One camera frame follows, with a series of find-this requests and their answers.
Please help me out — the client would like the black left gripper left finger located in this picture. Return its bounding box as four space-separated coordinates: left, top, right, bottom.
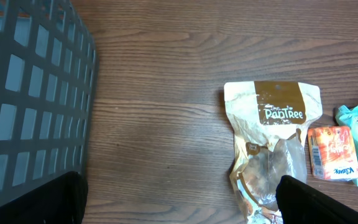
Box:
0 171 88 224

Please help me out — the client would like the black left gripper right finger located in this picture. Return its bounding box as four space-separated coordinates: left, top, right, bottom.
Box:
276 175 358 224

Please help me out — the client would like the orange snack packet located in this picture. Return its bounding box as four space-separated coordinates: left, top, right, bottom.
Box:
308 126 358 181

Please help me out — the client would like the beige granola bag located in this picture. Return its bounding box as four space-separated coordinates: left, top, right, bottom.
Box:
224 81 323 223

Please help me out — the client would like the grey plastic mesh basket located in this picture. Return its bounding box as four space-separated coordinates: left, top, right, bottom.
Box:
0 0 99 207

